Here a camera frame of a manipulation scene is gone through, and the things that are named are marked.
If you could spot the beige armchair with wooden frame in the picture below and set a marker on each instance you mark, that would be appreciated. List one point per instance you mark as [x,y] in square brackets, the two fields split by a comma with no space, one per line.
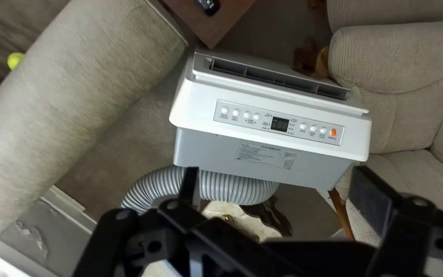
[401,66]

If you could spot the yellow tennis ball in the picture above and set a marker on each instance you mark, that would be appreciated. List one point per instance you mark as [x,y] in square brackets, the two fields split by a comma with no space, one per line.
[16,60]

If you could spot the dark brown wooden coffee table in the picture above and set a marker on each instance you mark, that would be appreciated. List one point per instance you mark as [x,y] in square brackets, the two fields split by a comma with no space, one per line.
[216,25]

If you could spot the black remote control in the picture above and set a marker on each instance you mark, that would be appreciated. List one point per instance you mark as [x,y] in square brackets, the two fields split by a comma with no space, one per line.
[207,5]

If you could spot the grey flat panel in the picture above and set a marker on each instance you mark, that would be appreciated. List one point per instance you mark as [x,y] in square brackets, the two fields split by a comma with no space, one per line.
[47,236]

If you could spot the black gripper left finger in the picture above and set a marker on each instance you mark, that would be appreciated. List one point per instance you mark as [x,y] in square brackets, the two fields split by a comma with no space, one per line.
[124,240]

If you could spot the ornate gold white object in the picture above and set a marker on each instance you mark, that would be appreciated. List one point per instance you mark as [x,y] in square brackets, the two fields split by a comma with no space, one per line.
[242,220]

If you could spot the beige fabric sofa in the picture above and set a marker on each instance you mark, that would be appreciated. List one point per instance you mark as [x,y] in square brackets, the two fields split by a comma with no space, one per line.
[68,102]

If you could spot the white portable air conditioner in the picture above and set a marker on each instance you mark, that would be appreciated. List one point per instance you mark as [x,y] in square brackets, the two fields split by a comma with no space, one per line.
[262,148]

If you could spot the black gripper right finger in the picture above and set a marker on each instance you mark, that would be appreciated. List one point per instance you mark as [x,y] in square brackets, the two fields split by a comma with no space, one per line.
[407,231]

